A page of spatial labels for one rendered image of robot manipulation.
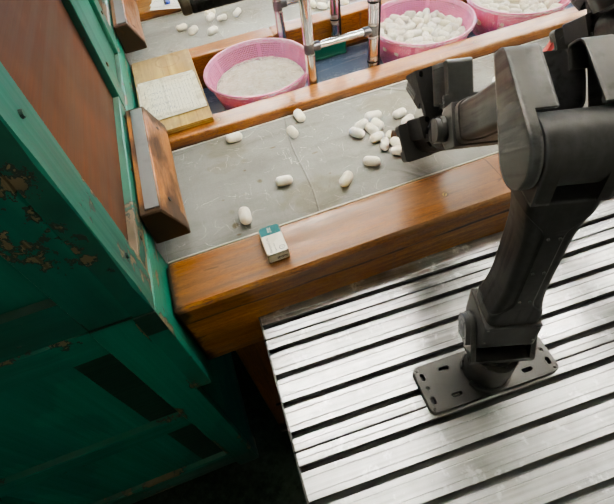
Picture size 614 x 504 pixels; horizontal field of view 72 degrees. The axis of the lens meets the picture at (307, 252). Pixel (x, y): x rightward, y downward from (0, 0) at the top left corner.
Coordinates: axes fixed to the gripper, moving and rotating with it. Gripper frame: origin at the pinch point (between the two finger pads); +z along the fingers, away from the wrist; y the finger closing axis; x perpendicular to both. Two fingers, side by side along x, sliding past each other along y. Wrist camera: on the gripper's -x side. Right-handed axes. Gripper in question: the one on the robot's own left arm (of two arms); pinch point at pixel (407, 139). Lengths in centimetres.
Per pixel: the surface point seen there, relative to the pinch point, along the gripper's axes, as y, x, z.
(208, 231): 41.7, 4.2, -3.0
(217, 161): 36.1, -7.4, 10.9
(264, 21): 10, -42, 52
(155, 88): 44, -28, 29
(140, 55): 47, -42, 53
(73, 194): 50, -7, -36
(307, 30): 9.8, -26.8, 12.1
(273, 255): 32.7, 9.6, -15.8
